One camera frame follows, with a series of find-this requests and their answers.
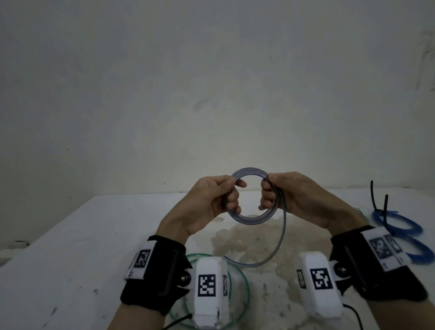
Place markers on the white wrist camera with marker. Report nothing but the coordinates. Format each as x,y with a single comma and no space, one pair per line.
209,268
323,295

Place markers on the person's right hand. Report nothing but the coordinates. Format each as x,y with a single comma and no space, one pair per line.
306,200

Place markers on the solid blue tube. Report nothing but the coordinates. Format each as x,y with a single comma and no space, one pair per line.
411,224

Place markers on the person's left forearm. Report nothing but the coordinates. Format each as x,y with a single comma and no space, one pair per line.
136,321

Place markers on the black zip tie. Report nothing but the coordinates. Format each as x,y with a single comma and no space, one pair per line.
373,195
386,207

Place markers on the clear blue striped tube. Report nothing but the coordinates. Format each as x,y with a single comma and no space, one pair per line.
249,169
421,253

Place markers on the person's left hand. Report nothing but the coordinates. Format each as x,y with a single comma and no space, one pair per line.
193,207

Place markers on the person's right forearm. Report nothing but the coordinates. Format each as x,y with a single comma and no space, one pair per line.
404,316

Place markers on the white wall socket box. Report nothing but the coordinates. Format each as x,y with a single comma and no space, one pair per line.
12,251

